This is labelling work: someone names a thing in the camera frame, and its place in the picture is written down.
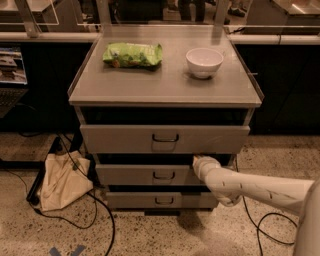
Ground grey drawer cabinet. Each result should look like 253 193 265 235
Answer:
69 25 262 203

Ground black cable right floor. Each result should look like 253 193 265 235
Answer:
234 156 299 256

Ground black cable left floor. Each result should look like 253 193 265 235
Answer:
0 133 117 256

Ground white ceramic bowl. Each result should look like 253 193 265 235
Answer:
186 48 224 79

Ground beige cloth tote bag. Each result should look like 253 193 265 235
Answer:
40 151 93 211

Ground black cable floor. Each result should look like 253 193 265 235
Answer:
0 133 117 256
234 156 299 256

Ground grey drawer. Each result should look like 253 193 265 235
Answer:
80 125 250 154
96 165 203 186
106 192 218 209

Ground grey top drawer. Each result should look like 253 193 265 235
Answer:
80 125 250 154

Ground grey bottom drawer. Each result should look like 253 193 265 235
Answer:
106 192 218 209

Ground yellowish white gripper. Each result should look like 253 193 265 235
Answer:
193 155 221 180

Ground open laptop computer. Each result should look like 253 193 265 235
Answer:
0 44 29 118

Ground green snack bag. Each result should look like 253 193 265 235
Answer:
102 42 162 68

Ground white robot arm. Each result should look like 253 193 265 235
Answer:
193 156 320 256

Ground white counter rail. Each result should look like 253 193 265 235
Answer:
0 32 320 45

